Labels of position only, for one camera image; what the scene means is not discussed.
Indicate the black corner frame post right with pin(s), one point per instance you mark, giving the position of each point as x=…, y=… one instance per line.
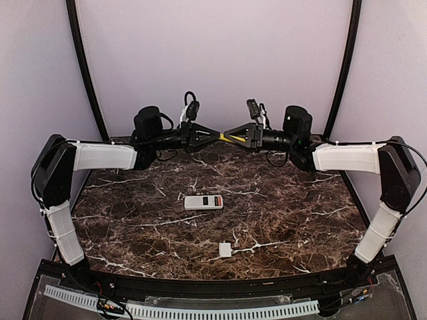
x=345, y=67

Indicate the white remote control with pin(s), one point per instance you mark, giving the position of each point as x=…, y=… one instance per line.
x=201, y=202

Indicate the yellow handled screwdriver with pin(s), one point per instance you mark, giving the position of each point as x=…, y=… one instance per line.
x=232, y=139

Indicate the white cable duct left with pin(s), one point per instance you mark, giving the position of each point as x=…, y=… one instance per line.
x=77, y=299

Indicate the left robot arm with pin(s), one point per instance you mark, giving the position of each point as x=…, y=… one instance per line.
x=52, y=173

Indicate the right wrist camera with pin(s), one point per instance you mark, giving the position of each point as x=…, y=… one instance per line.
x=257, y=112

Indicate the white battery cover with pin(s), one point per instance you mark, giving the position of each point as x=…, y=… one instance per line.
x=225, y=250

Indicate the black corner frame post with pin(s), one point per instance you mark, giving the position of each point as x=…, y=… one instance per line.
x=77, y=37
x=345, y=67

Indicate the black corner frame post left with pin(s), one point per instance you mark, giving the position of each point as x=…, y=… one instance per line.
x=77, y=37

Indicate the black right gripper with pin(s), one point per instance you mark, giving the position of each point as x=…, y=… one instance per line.
x=259, y=136

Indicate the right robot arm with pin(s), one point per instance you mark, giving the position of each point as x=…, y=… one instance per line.
x=392, y=160

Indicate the black front mounting rail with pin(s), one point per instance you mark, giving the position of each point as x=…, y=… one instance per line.
x=321, y=285

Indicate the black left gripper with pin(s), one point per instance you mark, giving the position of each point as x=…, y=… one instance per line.
x=186, y=136

